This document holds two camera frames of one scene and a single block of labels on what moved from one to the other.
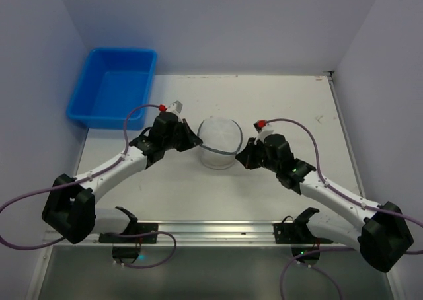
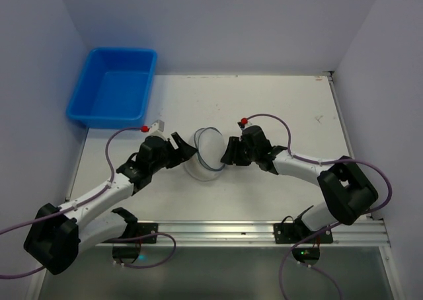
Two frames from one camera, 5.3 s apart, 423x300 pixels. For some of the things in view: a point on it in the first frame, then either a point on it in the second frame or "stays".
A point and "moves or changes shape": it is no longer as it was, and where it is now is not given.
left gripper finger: x=190 y=138 -> x=184 y=151
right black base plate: x=297 y=232 stays
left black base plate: x=134 y=227 stays
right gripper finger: x=251 y=156 -> x=234 y=154
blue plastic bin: x=114 y=81 stays
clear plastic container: x=221 y=138 moves or changes shape
